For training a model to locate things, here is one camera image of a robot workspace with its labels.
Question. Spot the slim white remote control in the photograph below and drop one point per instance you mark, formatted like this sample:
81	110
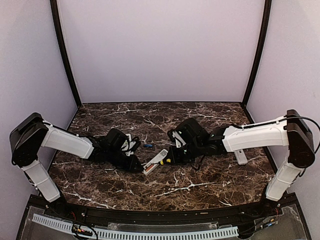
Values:
160	156

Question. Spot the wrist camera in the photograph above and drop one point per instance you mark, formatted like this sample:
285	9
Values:
176	138
129	147

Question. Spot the white slotted cable duct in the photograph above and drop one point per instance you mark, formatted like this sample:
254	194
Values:
117	231

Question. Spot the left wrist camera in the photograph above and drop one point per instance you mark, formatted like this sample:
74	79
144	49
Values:
129	147

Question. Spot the white remote at right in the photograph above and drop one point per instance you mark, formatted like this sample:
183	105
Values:
241	157

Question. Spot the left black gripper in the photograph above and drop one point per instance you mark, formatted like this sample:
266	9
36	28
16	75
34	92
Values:
134	161

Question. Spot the yellow handled screwdriver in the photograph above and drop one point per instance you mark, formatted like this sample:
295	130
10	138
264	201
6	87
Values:
167	161

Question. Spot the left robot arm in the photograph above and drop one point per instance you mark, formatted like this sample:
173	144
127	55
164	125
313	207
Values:
34	133

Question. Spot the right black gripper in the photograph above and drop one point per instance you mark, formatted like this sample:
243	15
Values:
175	160

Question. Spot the black frame post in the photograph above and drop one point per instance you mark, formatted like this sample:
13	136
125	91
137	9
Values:
258	52
63	52

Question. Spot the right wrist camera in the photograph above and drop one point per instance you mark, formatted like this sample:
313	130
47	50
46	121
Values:
176	138

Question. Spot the white TCL air-conditioner remote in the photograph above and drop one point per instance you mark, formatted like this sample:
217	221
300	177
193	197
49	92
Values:
129	136

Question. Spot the black front rail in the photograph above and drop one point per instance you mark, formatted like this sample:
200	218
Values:
239	214

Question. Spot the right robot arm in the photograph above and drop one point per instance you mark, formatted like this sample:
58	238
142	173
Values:
193	141

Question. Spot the left black frame post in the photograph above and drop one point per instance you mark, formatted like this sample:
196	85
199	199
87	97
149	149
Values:
63	52

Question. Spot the right black frame post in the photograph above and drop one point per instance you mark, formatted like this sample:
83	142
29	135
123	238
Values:
258	52

